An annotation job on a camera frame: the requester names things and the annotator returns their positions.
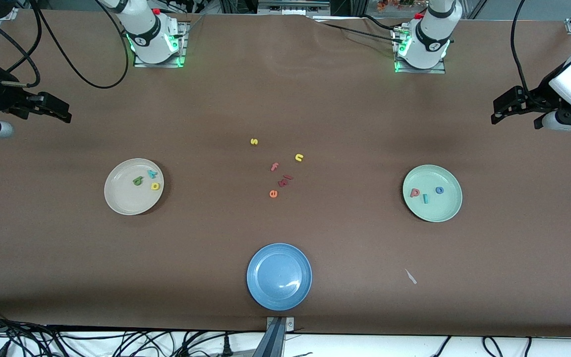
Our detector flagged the beige round plate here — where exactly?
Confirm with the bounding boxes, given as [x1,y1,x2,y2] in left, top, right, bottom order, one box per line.
[104,158,165,216]

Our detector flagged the light green round plate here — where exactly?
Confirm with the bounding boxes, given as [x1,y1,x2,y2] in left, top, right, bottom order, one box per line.
[402,164,463,223]

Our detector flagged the orange artificial flowers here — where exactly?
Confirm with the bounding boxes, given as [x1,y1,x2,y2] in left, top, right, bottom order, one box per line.
[377,0,415,11]

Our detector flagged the brown table cover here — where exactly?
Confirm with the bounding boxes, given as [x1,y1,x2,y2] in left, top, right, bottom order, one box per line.
[0,9,571,339]

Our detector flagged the blue round plate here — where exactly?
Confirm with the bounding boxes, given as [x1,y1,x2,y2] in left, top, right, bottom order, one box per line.
[246,242,313,311]

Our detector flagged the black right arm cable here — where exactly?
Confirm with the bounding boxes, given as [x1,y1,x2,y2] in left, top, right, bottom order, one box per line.
[0,0,130,100]

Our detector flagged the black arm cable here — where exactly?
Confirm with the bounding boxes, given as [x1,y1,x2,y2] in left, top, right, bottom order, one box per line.
[510,0,544,102]
[0,0,130,100]

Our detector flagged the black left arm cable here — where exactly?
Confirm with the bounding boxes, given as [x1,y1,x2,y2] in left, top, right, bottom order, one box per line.
[510,0,544,102]

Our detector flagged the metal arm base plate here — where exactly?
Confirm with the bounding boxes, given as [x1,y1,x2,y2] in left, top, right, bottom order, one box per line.
[395,27,446,74]
[133,22,187,68]

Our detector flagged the black base cable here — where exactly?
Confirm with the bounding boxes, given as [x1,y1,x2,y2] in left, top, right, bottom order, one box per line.
[313,15,405,45]

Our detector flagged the aluminium frame rail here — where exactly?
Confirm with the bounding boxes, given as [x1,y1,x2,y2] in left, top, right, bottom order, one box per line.
[257,0,331,15]

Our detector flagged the metal table edge bracket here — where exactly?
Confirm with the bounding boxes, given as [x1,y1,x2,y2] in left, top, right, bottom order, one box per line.
[253,316,295,357]

